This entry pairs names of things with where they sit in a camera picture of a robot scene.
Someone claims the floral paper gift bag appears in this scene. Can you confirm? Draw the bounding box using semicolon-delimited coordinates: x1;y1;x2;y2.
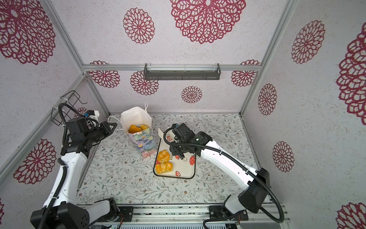
107;103;158;159

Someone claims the flaky fake pastry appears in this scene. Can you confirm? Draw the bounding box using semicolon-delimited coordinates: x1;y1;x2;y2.
155;162;173;174

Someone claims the round knotted fake bread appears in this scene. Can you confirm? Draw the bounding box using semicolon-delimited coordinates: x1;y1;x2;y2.
157;150;170;164

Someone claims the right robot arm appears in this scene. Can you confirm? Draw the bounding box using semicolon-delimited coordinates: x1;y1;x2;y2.
158;123;270;215

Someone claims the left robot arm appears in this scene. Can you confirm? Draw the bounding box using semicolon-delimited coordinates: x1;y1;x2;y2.
30;116;120;229

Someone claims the white strawberry tray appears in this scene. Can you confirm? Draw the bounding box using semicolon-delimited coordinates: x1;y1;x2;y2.
153;139;196;179

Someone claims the black wire wall rack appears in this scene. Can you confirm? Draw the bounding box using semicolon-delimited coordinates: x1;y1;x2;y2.
50;90;88;127

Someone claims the black wall shelf rail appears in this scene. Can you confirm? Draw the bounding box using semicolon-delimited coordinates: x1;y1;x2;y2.
143;64;222;81

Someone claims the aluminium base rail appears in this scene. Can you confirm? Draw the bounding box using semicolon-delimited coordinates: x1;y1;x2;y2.
74;204;292;229

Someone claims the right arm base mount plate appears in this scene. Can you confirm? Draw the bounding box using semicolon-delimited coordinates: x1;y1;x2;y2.
208;205;249;221

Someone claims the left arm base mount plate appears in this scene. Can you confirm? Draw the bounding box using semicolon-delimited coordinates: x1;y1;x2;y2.
98;206;134;223

